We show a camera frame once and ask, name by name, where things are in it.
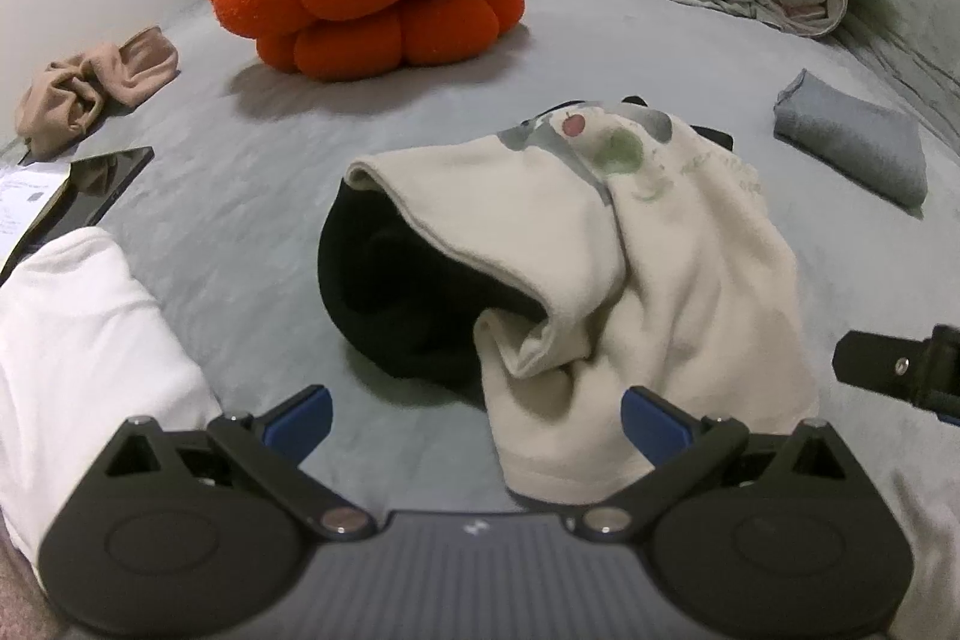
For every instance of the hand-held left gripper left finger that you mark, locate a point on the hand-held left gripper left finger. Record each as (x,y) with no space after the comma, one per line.
(304,419)

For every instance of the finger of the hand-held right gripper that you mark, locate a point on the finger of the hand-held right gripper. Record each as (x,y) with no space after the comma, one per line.
(870,359)

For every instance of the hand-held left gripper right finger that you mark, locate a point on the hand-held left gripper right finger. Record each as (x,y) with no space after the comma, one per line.
(649,422)

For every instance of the cream shirt with black sleeves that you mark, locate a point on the cream shirt with black sleeves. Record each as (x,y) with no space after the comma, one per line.
(675,280)

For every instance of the folded grey sweater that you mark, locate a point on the folded grey sweater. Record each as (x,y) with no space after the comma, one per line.
(855,138)

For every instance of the folded white garment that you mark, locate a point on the folded white garment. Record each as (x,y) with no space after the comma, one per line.
(75,347)

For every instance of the grey quilted headboard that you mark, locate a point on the grey quilted headboard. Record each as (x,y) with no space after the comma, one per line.
(922,48)

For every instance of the white paper sheet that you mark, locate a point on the white paper sheet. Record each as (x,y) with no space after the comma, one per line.
(22,197)

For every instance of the crumpled beige cloth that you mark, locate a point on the crumpled beige cloth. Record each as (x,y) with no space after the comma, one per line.
(127,66)

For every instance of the small orange pumpkin cushion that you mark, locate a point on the small orange pumpkin cushion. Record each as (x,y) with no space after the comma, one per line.
(420,33)

